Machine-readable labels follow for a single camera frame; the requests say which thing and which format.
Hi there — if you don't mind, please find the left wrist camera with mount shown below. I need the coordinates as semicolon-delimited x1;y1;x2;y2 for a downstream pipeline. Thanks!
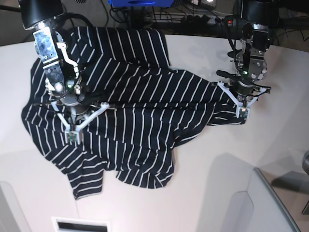
215;81;271;119

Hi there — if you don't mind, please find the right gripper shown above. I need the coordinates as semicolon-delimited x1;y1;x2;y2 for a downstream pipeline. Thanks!
57;98;97;125

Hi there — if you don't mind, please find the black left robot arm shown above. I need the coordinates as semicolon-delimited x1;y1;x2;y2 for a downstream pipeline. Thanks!
216;0;279;105

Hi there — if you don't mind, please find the navy white striped t-shirt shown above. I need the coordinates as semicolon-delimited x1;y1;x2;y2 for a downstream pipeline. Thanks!
21;27;246;199

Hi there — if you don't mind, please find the white power strip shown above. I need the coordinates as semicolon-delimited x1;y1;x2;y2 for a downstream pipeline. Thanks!
144;11;224;27

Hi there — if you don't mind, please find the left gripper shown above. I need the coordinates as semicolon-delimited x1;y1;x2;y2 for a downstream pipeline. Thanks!
216;70;255;102

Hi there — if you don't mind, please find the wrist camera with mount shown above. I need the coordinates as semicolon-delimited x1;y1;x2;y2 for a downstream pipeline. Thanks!
51;102;110;145
215;81;271;119

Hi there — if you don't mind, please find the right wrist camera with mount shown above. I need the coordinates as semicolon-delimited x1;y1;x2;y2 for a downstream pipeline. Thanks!
51;102;110;145

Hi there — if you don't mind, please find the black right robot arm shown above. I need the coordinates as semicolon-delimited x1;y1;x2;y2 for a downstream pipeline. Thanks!
19;0;100;126

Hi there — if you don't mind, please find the blue box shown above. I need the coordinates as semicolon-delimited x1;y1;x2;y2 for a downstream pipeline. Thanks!
108;0;174;7

